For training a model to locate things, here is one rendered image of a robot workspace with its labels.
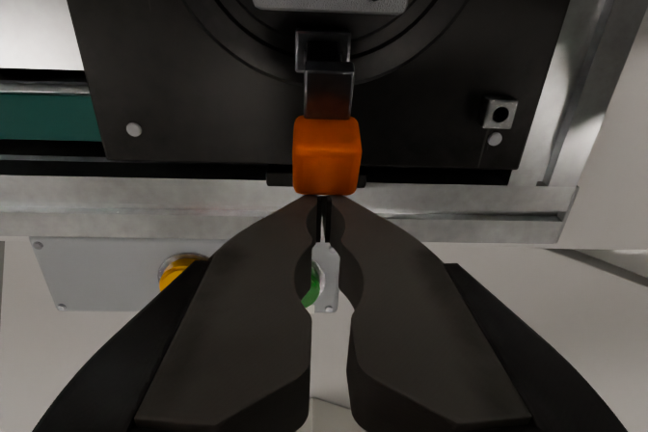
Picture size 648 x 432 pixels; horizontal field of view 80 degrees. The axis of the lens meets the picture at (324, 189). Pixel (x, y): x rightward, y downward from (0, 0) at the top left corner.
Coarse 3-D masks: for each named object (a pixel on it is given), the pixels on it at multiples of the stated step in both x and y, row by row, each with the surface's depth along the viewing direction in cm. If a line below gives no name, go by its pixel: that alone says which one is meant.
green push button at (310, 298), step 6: (312, 270) 27; (312, 276) 27; (318, 276) 27; (312, 282) 27; (318, 282) 27; (312, 288) 27; (318, 288) 27; (306, 294) 27; (312, 294) 27; (318, 294) 27; (306, 300) 27; (312, 300) 27; (306, 306) 28
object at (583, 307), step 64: (448, 256) 40; (512, 256) 40; (576, 256) 42; (64, 320) 43; (128, 320) 43; (320, 320) 44; (576, 320) 45; (640, 320) 46; (0, 384) 48; (64, 384) 48; (320, 384) 50; (640, 384) 51
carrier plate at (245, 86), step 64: (128, 0) 18; (512, 0) 19; (128, 64) 20; (192, 64) 20; (448, 64) 20; (512, 64) 20; (128, 128) 21; (192, 128) 21; (256, 128) 21; (384, 128) 22; (448, 128) 22; (512, 128) 22
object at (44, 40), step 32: (0, 0) 23; (32, 0) 23; (64, 0) 23; (0, 32) 24; (32, 32) 24; (64, 32) 24; (0, 64) 25; (32, 64) 25; (64, 64) 25; (0, 96) 22; (32, 96) 22; (64, 96) 23; (0, 128) 23; (32, 128) 23; (64, 128) 23; (96, 128) 24
